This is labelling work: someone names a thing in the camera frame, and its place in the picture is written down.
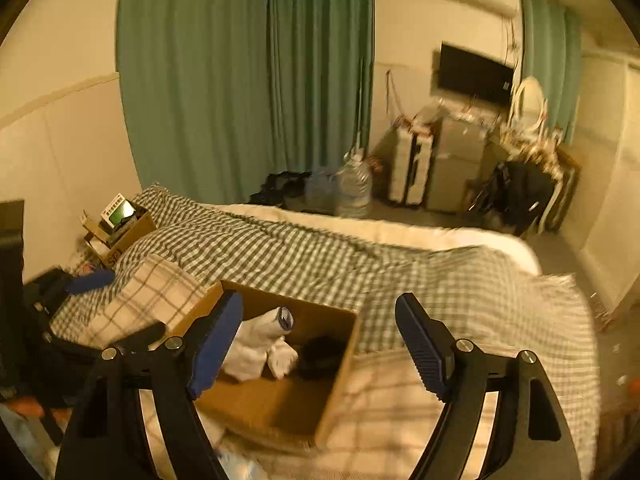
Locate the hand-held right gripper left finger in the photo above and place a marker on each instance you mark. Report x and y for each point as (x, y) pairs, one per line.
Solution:
(216, 345)

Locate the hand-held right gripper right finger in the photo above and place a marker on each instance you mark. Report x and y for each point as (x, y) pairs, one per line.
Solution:
(422, 345)

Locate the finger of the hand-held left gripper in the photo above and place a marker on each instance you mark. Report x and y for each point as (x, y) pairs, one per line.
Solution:
(145, 336)
(92, 281)

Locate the brown cardboard box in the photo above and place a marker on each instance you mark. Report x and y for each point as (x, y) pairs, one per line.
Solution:
(280, 402)

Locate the cream plaid pillow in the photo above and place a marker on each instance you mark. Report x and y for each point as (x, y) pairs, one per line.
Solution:
(145, 295)

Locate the white rolled cloth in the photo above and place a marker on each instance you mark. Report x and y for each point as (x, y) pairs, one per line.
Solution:
(260, 342)

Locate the small printed cardboard box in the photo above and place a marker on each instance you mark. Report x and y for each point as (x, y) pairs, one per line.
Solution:
(127, 240)

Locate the cream plaid blanket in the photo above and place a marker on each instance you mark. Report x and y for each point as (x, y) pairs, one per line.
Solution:
(395, 420)

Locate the black cloth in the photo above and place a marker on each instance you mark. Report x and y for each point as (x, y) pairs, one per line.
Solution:
(320, 357)

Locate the white mattress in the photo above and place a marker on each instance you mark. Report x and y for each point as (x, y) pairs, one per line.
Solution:
(400, 232)

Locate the green checked blanket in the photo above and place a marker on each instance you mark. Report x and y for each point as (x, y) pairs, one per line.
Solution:
(310, 255)

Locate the black bag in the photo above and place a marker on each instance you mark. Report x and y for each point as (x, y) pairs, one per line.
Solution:
(277, 189)

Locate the large clear water bottle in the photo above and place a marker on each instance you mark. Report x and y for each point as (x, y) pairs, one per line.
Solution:
(354, 187)

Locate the white suitcase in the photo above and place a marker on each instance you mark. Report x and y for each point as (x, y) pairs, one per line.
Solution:
(410, 165)

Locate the black backpack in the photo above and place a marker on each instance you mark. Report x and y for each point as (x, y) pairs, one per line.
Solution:
(520, 192)

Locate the small grey fridge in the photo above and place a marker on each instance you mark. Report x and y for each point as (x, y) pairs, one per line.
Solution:
(455, 165)

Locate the large bluish water bottle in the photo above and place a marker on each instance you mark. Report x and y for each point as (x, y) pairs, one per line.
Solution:
(322, 190)

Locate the gold trimmed vanity table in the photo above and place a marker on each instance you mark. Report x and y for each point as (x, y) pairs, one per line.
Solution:
(565, 185)

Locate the wide green curtain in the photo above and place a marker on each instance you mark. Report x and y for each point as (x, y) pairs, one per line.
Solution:
(225, 75)

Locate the white wardrobe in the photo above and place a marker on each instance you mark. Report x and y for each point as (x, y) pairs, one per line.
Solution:
(615, 185)

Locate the white oval mirror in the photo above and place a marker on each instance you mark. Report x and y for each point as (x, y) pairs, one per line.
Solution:
(529, 102)

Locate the narrow green curtain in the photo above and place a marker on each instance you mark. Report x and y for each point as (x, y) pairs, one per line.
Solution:
(550, 60)

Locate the black wall television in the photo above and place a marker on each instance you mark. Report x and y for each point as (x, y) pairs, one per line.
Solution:
(475, 75)

